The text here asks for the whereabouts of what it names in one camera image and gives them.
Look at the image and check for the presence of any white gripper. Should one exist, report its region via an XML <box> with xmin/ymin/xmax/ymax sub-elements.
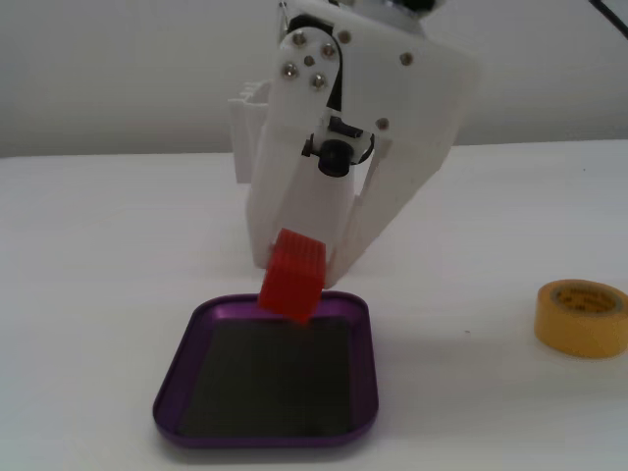
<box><xmin>246</xmin><ymin>0</ymin><xmax>486</xmax><ymax>289</ymax></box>

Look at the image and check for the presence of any red cube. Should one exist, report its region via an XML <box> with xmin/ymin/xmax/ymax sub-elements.
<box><xmin>256</xmin><ymin>228</ymin><xmax>328</xmax><ymax>326</ymax></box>

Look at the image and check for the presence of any white plastic pen holder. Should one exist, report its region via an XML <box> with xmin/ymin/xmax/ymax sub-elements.
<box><xmin>228</xmin><ymin>79</ymin><xmax>355</xmax><ymax>270</ymax></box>

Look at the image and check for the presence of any purple metal tray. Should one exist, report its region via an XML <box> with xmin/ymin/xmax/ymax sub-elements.
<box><xmin>152</xmin><ymin>290</ymin><xmax>380</xmax><ymax>448</ymax></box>

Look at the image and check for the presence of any yellow tape roll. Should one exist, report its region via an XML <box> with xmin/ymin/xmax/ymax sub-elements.
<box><xmin>533</xmin><ymin>278</ymin><xmax>628</xmax><ymax>360</ymax></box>

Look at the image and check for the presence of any black cable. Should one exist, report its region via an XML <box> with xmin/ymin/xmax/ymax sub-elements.
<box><xmin>587</xmin><ymin>0</ymin><xmax>628</xmax><ymax>41</ymax></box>

